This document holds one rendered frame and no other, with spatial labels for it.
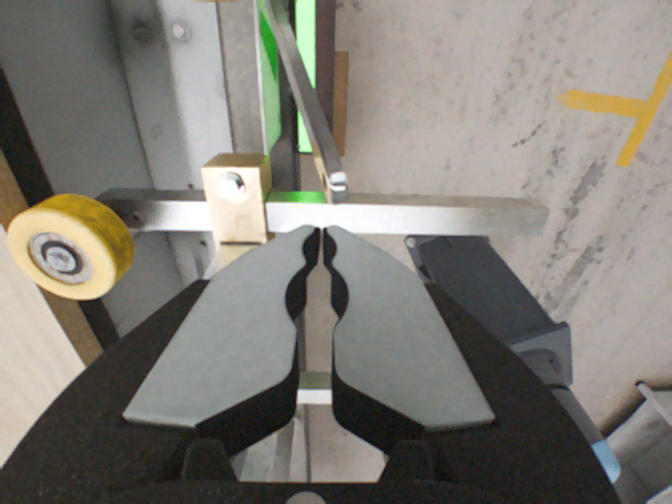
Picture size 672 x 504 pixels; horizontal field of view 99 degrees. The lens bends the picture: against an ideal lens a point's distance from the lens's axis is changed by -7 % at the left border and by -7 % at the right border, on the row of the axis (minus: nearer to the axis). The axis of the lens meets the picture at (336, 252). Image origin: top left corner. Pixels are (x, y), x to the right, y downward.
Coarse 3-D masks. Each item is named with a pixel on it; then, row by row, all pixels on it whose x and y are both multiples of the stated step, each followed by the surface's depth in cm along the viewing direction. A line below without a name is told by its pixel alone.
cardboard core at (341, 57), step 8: (336, 56) 85; (344, 56) 86; (336, 64) 87; (344, 64) 87; (336, 72) 88; (344, 72) 89; (336, 80) 89; (344, 80) 90; (336, 88) 90; (344, 88) 91; (336, 96) 91; (344, 96) 92; (336, 104) 92; (344, 104) 94; (336, 112) 93; (344, 112) 95; (336, 120) 95; (344, 120) 96; (336, 128) 96; (344, 128) 98; (336, 136) 97; (344, 136) 99; (336, 144) 98; (344, 144) 101; (344, 152) 103
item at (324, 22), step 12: (324, 0) 30; (324, 12) 31; (324, 24) 31; (324, 36) 32; (324, 48) 33; (324, 60) 33; (324, 72) 34; (324, 84) 35; (324, 96) 35; (324, 108) 36
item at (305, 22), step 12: (300, 0) 30; (312, 0) 30; (300, 12) 31; (312, 12) 31; (300, 24) 31; (312, 24) 31; (300, 36) 32; (312, 36) 32; (300, 48) 33; (312, 48) 33; (312, 60) 33; (312, 72) 34; (300, 120) 37; (300, 132) 37; (300, 144) 38
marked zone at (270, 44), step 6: (264, 18) 25; (264, 24) 26; (264, 30) 26; (270, 30) 28; (264, 36) 26; (270, 36) 28; (264, 42) 26; (270, 42) 28; (276, 42) 32; (270, 48) 29; (276, 48) 32; (270, 54) 29; (276, 54) 32; (270, 60) 29; (276, 60) 32; (276, 66) 32
